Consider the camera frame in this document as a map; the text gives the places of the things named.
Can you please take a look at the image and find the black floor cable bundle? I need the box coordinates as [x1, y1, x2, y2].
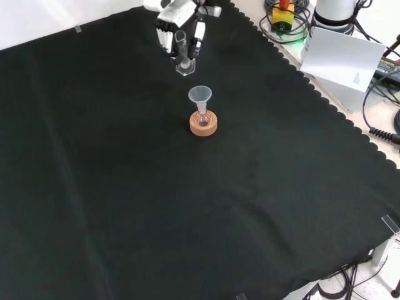
[307, 262, 390, 300]

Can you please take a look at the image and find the black cloth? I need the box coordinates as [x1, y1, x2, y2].
[0, 0, 400, 300]

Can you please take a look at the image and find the yellow stop button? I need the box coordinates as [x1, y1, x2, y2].
[271, 0, 296, 32]

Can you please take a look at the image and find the grey metal table bracket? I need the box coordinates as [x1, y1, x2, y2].
[371, 237, 400, 267]

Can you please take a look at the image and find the clear plastic funnel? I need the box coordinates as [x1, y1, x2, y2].
[187, 87, 214, 115]

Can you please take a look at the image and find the clear graduated cylinder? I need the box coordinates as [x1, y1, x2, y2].
[174, 30, 197, 77]

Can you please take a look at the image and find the cork ring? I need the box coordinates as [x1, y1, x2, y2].
[189, 111, 219, 137]

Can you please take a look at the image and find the pale board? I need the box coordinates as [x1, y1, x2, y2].
[299, 26, 388, 93]

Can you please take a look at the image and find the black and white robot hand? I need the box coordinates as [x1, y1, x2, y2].
[155, 0, 223, 65]

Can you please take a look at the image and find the black coiled cable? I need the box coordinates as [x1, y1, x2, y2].
[368, 127, 400, 143]

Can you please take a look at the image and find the green cable loop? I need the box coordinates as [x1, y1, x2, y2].
[258, 11, 311, 45]

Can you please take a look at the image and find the black tripod leg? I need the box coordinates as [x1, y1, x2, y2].
[382, 33, 400, 58]

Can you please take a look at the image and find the round-bottom glass flask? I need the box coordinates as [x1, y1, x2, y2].
[192, 104, 214, 128]

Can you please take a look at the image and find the black power adapter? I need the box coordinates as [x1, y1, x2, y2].
[373, 57, 400, 81]

